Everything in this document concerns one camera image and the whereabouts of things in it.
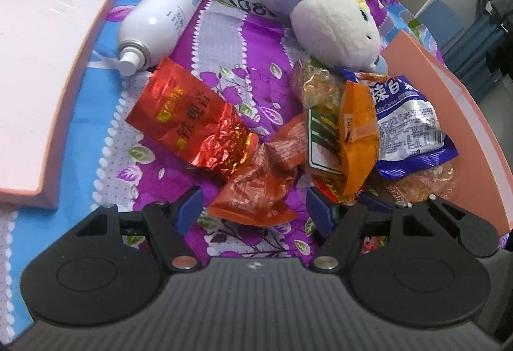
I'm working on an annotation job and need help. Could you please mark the orange snack bag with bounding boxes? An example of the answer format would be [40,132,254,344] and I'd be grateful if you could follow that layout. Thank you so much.
[338,81,380,197]

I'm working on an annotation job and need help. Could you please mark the orange-red snack packet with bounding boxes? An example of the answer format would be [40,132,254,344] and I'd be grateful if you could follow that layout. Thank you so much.
[208,113,307,227]

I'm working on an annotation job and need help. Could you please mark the blue white snack bag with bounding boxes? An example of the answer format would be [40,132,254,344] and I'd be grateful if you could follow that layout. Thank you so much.
[341,69,458,180]

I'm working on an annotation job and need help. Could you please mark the green white snack packet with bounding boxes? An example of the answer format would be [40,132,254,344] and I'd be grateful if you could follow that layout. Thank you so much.
[306,108,343,177]

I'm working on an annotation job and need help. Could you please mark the clear rice cracker packet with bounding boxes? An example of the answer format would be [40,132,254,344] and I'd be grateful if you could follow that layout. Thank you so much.
[376,162,456,203]

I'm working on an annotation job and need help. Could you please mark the red foil tea packet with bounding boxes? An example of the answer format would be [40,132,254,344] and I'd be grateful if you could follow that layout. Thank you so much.
[126,58,258,181]

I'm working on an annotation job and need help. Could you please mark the clear crispy snack packet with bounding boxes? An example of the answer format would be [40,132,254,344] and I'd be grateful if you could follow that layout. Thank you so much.
[290,61,345,114]

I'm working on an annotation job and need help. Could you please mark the pink shoe box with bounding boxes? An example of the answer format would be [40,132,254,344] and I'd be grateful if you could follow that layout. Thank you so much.
[383,31,512,235]

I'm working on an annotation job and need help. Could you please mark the white blue plush toy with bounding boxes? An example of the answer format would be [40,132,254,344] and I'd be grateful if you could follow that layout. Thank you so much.
[259,0,388,74]

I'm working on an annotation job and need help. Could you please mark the white spray bottle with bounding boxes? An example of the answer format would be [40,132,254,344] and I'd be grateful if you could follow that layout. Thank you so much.
[117,0,203,76]

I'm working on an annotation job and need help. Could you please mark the blue chair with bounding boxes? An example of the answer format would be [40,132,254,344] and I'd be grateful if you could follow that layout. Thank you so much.
[417,0,463,52]

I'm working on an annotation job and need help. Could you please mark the pink box lid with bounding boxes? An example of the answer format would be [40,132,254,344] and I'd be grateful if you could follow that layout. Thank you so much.
[1,0,115,210]

